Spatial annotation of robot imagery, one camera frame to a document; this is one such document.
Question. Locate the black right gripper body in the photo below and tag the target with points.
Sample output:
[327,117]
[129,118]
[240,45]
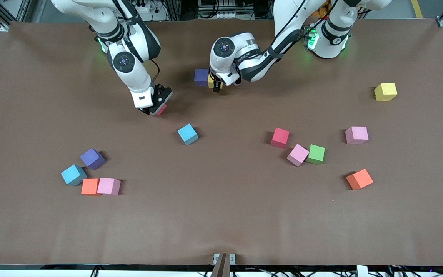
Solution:
[158,92]

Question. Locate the yellow foam cube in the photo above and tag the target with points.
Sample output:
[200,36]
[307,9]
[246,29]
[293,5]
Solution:
[210,81]
[385,91]

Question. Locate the red foam cube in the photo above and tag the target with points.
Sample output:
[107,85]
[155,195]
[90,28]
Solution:
[280,137]
[162,111]

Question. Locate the light blue foam cube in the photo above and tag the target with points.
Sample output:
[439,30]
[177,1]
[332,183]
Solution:
[73,175]
[187,134]

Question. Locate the pink foam cube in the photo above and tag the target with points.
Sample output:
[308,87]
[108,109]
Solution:
[108,186]
[357,134]
[297,155]

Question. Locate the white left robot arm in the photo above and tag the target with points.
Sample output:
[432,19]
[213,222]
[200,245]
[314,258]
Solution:
[267,57]

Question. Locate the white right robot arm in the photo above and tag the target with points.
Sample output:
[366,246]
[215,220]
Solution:
[129,65]

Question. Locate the purple foam cube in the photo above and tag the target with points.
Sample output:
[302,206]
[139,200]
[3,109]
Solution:
[201,77]
[92,158]

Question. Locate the small white power strip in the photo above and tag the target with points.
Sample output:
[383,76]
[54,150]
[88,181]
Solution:
[225,15]

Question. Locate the white power strip with plugs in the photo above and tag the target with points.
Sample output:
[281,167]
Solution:
[156,15]

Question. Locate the orange foam cube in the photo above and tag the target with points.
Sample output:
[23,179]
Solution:
[359,179]
[89,186]

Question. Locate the green foam cube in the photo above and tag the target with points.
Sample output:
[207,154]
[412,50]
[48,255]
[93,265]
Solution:
[316,154]

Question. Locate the bag of orange fruit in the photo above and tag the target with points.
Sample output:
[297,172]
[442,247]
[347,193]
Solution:
[320,12]

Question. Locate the brown table cover sheet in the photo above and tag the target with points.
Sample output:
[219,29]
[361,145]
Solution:
[221,215]

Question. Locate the black table edge strip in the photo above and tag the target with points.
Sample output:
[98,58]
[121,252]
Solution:
[52,266]

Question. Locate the small white box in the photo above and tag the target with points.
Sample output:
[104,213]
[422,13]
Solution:
[362,271]

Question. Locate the grey bracket with brown post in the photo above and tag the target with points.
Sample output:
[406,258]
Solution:
[223,265]

